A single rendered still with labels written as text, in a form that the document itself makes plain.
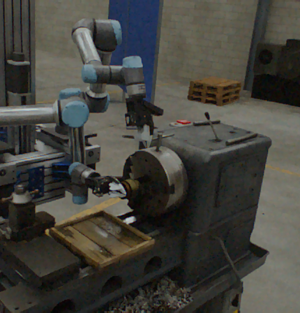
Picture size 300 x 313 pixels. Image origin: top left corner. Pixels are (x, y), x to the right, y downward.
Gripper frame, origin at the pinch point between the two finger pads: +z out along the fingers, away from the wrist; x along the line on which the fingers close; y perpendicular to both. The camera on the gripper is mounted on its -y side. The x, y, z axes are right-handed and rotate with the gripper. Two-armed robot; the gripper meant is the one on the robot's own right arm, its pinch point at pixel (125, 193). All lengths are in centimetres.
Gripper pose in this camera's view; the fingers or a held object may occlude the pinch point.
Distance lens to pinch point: 180.5
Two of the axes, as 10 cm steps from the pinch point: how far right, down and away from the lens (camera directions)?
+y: -7.2, 1.7, -6.7
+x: 0.8, -9.4, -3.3
